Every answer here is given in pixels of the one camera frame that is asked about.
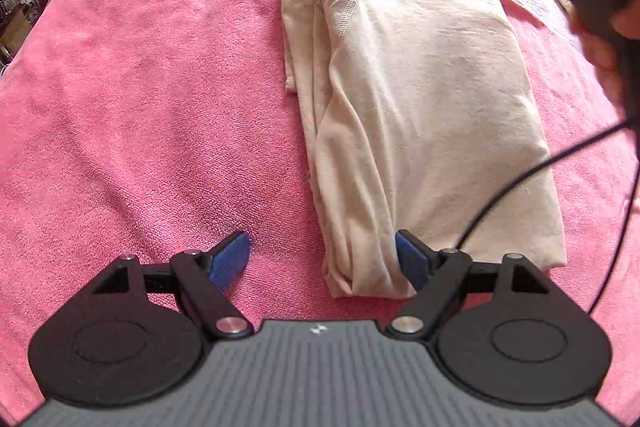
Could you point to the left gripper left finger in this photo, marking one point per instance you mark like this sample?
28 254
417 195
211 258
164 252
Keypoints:
203 277

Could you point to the beige short-sleeve t-shirt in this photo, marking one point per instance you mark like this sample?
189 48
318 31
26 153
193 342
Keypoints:
414 113

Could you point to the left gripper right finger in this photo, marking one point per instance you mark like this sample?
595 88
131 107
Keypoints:
437 277

